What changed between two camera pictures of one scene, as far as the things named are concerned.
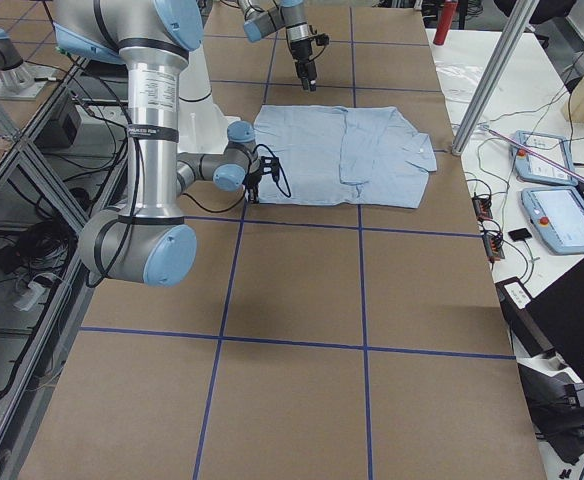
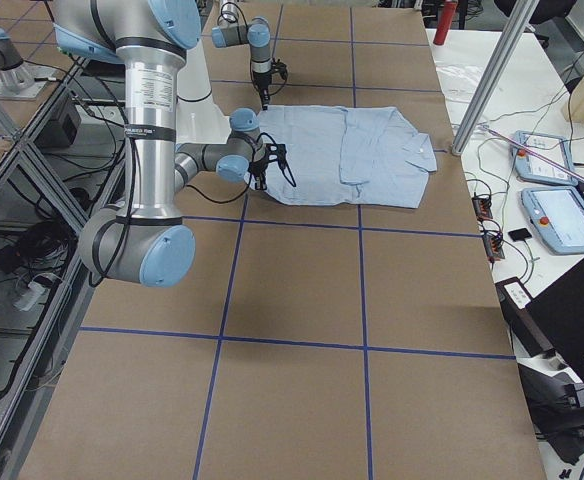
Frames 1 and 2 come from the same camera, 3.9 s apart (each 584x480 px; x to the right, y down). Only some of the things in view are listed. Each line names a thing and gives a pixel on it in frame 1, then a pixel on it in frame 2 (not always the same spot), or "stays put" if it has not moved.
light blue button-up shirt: x=333 y=155 stays put
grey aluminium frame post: x=518 y=16 stays put
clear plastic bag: x=459 y=81 stays put
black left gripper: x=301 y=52 -> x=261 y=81
